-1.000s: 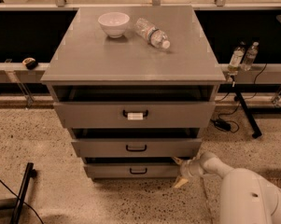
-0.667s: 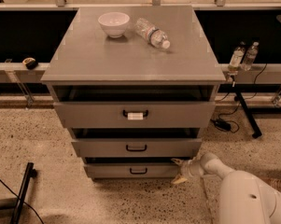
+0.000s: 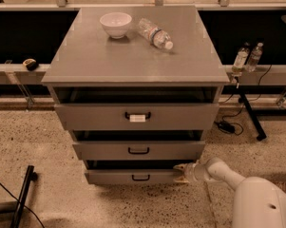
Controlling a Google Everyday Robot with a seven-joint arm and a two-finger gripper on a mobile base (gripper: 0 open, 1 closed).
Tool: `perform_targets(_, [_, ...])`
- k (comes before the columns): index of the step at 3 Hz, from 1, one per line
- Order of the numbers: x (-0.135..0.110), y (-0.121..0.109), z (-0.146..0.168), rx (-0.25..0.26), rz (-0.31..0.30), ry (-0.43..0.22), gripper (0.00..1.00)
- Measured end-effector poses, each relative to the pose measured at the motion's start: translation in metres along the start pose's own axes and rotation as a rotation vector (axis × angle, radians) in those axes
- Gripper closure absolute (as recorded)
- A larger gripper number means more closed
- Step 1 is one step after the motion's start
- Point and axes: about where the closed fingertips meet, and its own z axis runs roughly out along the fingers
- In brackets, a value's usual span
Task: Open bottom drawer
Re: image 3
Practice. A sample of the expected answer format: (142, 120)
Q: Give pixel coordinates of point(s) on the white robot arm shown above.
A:
(258, 203)

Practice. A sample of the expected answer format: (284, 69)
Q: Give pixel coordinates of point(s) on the left standing water bottle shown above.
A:
(241, 58)

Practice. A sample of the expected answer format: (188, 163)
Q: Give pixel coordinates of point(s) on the white ceramic bowl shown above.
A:
(116, 24)

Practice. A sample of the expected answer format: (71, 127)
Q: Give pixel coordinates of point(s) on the standing water bottle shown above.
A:
(241, 58)
(254, 58)

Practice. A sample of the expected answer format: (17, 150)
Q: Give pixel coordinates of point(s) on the black power adapter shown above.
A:
(226, 127)

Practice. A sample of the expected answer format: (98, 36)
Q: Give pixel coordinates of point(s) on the clear plastic bottle lying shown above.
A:
(154, 35)

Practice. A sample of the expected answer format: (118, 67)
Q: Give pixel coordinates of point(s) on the grey middle drawer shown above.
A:
(139, 151)

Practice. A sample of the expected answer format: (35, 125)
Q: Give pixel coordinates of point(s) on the black stand leg left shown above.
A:
(20, 204)

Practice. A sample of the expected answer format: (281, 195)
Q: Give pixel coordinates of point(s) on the grey drawer cabinet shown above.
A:
(91, 68)

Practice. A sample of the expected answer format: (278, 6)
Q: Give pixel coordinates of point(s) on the right standing water bottle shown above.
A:
(254, 58)

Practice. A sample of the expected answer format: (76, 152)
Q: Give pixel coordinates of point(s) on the grey top drawer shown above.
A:
(137, 116)

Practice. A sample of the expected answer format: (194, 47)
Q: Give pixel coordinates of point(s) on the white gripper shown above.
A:
(189, 172)

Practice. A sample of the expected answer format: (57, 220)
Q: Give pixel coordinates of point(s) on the grey drawer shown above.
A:
(128, 176)
(137, 116)
(139, 151)

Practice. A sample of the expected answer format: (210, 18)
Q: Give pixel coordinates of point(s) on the grey bottom drawer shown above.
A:
(128, 176)

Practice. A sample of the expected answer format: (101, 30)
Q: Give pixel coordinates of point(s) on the yellow black tape measure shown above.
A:
(30, 64)

